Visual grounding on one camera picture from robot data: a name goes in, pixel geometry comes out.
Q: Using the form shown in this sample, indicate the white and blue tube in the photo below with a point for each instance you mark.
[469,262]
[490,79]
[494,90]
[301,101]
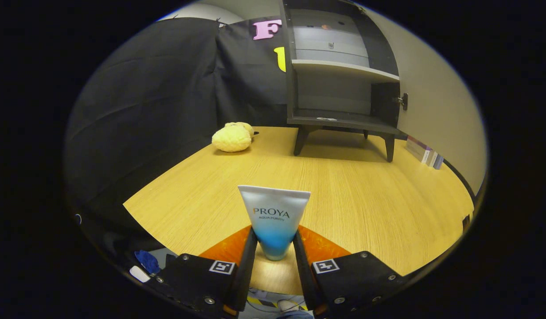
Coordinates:
[275,212]

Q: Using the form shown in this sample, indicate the person's leg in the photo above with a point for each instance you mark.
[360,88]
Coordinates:
[295,315]

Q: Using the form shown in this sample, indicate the small white object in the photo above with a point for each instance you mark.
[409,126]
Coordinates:
[139,274]

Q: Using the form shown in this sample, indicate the beige cabinet door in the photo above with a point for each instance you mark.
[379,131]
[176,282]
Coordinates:
[432,97]

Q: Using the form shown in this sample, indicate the yellow plush toy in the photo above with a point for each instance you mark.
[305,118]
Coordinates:
[231,138]

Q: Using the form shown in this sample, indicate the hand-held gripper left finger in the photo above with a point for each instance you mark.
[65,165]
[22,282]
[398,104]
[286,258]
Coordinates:
[244,274]

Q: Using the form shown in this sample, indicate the blue cloth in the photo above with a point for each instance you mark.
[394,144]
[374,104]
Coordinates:
[146,261]

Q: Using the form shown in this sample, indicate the beige spine book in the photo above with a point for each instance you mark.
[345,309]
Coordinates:
[431,157]

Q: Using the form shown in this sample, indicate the dark grey cabinet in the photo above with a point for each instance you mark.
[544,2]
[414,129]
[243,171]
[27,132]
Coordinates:
[339,119]

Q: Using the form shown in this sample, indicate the black backdrop cloth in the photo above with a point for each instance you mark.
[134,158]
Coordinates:
[157,110]

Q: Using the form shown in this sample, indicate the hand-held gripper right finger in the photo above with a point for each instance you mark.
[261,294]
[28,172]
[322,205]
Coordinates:
[305,274]

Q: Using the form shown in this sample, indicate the person's white shoe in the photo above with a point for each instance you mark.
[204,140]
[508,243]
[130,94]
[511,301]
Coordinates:
[285,305]

